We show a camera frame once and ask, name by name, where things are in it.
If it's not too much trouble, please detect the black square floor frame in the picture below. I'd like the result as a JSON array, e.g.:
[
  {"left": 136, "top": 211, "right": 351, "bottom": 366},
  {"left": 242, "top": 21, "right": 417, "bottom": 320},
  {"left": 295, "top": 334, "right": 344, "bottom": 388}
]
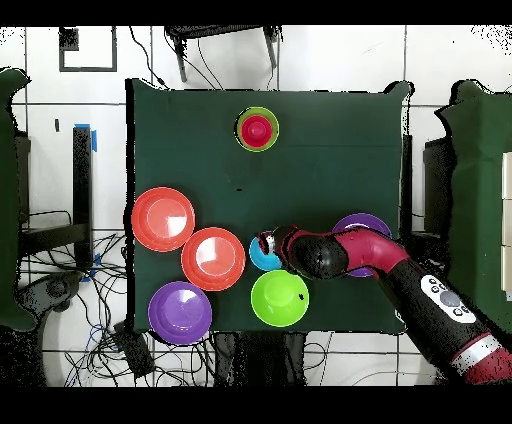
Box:
[{"left": 58, "top": 26, "right": 118, "bottom": 73}]

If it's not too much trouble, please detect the thin black floor cable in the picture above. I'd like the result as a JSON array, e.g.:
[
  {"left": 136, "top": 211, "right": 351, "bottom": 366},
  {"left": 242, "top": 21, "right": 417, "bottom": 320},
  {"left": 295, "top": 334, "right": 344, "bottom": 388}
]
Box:
[{"left": 128, "top": 25, "right": 170, "bottom": 90}]

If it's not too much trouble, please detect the dark green side table cloth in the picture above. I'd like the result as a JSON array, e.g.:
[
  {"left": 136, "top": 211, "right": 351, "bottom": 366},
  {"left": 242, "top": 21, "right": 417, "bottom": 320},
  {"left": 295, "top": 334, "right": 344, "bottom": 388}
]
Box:
[
  {"left": 0, "top": 67, "right": 38, "bottom": 332},
  {"left": 434, "top": 78, "right": 512, "bottom": 341}
]

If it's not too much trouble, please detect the small blue plastic bowl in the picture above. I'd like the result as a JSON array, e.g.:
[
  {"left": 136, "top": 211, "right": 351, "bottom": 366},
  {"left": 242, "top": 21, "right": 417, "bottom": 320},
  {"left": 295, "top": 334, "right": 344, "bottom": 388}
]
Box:
[{"left": 248, "top": 235, "right": 284, "bottom": 272}]

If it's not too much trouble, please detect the tangle of black cables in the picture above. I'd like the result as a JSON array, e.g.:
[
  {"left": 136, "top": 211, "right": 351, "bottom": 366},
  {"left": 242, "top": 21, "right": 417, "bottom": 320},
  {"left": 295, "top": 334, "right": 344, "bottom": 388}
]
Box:
[{"left": 19, "top": 209, "right": 217, "bottom": 387}]

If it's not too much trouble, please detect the large green plastic bowl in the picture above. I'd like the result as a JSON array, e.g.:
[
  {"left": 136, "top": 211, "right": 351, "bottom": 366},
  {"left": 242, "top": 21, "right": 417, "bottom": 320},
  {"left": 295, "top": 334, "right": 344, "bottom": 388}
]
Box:
[{"left": 250, "top": 269, "right": 310, "bottom": 328}]

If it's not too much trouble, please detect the white box stack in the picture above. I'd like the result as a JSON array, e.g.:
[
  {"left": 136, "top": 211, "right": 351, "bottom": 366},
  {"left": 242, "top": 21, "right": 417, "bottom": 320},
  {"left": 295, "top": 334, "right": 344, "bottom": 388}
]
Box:
[{"left": 501, "top": 151, "right": 512, "bottom": 301}]

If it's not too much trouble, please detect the black metal beam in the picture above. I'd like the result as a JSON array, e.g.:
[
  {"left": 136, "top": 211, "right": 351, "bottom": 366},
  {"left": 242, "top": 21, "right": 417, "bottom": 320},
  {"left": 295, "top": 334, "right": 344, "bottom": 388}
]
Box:
[
  {"left": 19, "top": 222, "right": 87, "bottom": 257},
  {"left": 72, "top": 125, "right": 94, "bottom": 269}
]

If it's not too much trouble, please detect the small green plastic bowl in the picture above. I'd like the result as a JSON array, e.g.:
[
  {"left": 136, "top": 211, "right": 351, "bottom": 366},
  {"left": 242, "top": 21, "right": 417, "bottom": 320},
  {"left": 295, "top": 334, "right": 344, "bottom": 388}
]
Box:
[{"left": 234, "top": 106, "right": 280, "bottom": 153}]

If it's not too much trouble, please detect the large orange plastic bowl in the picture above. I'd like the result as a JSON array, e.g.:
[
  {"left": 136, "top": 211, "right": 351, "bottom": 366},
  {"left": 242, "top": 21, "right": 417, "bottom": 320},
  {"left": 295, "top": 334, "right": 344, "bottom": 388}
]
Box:
[
  {"left": 131, "top": 186, "right": 196, "bottom": 253},
  {"left": 180, "top": 226, "right": 247, "bottom": 292}
]

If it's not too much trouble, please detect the black metal frame stand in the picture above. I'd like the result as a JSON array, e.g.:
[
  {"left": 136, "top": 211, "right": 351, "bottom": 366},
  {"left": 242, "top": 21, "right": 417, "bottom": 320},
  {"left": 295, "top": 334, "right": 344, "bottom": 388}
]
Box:
[{"left": 164, "top": 25, "right": 282, "bottom": 84}]

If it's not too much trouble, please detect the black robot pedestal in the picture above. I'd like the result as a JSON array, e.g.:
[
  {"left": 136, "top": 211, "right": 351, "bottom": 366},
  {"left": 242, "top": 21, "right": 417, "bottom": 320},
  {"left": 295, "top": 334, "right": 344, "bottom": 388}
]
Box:
[{"left": 213, "top": 331, "right": 307, "bottom": 387}]

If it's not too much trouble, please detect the black power strip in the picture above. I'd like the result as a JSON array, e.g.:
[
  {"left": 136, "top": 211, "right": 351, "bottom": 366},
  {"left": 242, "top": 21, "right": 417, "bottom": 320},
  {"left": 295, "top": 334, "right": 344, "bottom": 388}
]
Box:
[{"left": 112, "top": 320, "right": 156, "bottom": 379}]

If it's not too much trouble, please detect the dark grey machine base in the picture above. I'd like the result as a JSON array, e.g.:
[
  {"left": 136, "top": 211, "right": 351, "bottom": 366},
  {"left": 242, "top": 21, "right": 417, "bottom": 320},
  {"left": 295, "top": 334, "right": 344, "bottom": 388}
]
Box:
[{"left": 16, "top": 271, "right": 84, "bottom": 319}]

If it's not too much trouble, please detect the large purple plastic bowl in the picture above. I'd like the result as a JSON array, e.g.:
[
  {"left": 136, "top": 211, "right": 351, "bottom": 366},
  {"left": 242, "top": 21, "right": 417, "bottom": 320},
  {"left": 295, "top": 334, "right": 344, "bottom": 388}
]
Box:
[
  {"left": 147, "top": 280, "right": 213, "bottom": 346},
  {"left": 331, "top": 212, "right": 393, "bottom": 278}
]

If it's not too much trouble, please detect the red plastic cup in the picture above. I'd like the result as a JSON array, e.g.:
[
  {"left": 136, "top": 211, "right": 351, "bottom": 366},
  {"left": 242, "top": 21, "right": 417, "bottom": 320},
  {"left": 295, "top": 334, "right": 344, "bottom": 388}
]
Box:
[{"left": 240, "top": 114, "right": 274, "bottom": 148}]

